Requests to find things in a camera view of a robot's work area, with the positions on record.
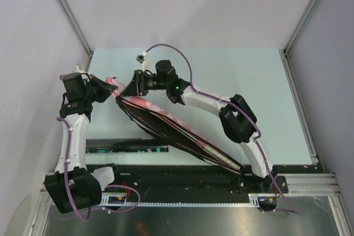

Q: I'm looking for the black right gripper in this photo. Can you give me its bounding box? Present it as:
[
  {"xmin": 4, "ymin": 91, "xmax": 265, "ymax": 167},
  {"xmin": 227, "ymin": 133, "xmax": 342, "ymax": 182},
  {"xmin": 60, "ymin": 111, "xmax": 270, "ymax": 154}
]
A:
[{"xmin": 121, "ymin": 71, "xmax": 168, "ymax": 98}]

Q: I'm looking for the black shuttlecock tube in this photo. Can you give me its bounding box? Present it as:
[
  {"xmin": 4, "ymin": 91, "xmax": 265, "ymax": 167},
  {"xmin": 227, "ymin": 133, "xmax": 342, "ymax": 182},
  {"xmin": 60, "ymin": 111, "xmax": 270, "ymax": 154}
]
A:
[{"xmin": 86, "ymin": 138, "xmax": 169, "ymax": 154}]

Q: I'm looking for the pink racket bag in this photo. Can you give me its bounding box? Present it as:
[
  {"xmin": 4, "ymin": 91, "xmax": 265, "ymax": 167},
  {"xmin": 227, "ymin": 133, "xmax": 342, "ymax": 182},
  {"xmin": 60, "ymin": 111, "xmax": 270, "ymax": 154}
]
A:
[{"xmin": 106, "ymin": 77, "xmax": 245, "ymax": 174}]

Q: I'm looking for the pink badminton racket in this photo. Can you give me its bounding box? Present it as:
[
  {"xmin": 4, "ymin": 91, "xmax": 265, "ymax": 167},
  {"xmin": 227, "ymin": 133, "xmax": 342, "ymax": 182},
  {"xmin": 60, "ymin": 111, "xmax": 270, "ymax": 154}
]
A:
[{"xmin": 202, "ymin": 144, "xmax": 242, "ymax": 173}]

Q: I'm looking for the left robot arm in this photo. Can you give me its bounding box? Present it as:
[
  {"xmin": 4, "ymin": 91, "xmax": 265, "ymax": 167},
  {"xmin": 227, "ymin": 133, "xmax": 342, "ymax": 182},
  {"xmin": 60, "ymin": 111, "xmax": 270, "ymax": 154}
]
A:
[{"xmin": 44, "ymin": 66, "xmax": 122, "ymax": 214}]

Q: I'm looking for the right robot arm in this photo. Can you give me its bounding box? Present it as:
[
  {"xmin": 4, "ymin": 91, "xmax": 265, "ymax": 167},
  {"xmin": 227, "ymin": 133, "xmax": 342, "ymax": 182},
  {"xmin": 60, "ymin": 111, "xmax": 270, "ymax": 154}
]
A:
[{"xmin": 121, "ymin": 60, "xmax": 276, "ymax": 192}]

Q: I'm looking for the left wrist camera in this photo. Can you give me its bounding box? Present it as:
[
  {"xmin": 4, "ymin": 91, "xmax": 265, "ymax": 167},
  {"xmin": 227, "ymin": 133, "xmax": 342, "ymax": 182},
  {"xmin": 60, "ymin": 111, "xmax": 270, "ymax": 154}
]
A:
[{"xmin": 59, "ymin": 65, "xmax": 90, "ymax": 93}]

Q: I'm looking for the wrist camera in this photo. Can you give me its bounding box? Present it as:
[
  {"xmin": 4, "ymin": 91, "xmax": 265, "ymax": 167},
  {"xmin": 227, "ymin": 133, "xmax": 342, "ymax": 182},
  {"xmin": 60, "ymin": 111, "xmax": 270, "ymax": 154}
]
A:
[
  {"xmin": 59, "ymin": 65, "xmax": 90, "ymax": 93},
  {"xmin": 136, "ymin": 51, "xmax": 149, "ymax": 71}
]

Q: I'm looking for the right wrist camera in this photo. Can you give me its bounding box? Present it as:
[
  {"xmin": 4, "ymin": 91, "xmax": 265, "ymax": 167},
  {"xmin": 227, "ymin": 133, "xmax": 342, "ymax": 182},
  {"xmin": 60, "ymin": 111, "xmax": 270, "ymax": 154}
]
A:
[{"xmin": 136, "ymin": 51, "xmax": 149, "ymax": 71}]

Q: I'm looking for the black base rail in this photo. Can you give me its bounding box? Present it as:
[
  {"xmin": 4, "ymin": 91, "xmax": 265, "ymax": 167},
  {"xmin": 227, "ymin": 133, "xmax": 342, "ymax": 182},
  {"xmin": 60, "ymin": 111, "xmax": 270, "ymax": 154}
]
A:
[{"xmin": 113, "ymin": 165, "xmax": 289, "ymax": 206}]

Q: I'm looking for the left aluminium frame post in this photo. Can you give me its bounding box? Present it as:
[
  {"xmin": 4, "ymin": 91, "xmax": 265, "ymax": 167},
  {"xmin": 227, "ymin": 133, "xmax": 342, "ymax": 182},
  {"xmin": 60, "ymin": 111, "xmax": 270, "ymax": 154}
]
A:
[{"xmin": 56, "ymin": 0, "xmax": 93, "ymax": 59}]

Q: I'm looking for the aluminium frame post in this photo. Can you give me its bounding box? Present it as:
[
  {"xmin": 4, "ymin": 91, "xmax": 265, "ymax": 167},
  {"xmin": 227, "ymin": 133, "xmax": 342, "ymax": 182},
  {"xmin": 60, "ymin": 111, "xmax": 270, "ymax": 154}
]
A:
[
  {"xmin": 56, "ymin": 0, "xmax": 93, "ymax": 59},
  {"xmin": 283, "ymin": 0, "xmax": 337, "ymax": 53}
]

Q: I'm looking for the right aluminium frame post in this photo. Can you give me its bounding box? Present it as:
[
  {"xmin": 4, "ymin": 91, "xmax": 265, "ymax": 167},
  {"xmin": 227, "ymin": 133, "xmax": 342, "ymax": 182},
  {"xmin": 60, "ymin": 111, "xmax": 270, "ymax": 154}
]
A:
[{"xmin": 283, "ymin": 0, "xmax": 337, "ymax": 53}]

